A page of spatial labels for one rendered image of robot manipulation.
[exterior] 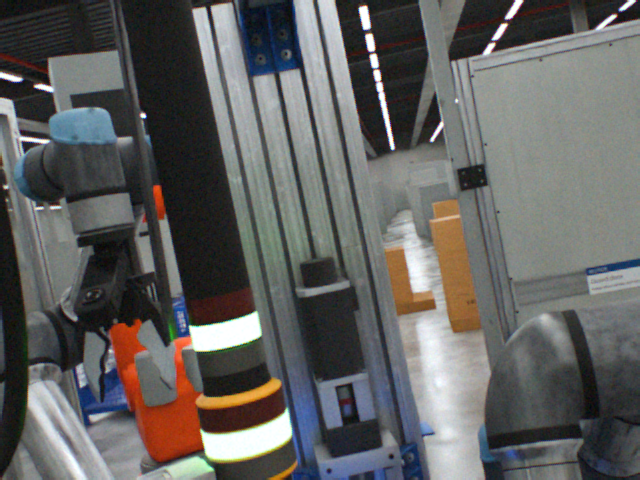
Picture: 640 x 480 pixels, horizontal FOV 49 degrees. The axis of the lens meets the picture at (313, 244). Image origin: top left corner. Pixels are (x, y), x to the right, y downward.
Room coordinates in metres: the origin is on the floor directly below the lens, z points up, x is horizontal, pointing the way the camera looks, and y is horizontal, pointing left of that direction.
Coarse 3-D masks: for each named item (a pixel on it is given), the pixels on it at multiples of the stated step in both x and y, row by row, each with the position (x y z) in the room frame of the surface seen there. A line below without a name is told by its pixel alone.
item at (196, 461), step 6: (186, 462) 0.33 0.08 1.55; (192, 462) 0.33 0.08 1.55; (198, 462) 0.33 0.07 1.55; (204, 462) 0.33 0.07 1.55; (168, 468) 0.33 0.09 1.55; (174, 468) 0.33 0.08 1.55; (180, 468) 0.33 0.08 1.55; (186, 468) 0.33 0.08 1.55; (192, 468) 0.33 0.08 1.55; (198, 468) 0.33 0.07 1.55; (162, 474) 0.33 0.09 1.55; (168, 474) 0.32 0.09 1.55; (174, 474) 0.32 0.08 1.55; (180, 474) 0.32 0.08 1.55
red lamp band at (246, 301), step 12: (192, 300) 0.34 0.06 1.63; (204, 300) 0.33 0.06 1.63; (216, 300) 0.33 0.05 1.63; (228, 300) 0.33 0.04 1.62; (240, 300) 0.34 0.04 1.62; (252, 300) 0.34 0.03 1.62; (192, 312) 0.34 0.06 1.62; (204, 312) 0.33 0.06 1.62; (216, 312) 0.33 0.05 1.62; (228, 312) 0.33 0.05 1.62; (240, 312) 0.33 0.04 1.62; (192, 324) 0.34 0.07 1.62
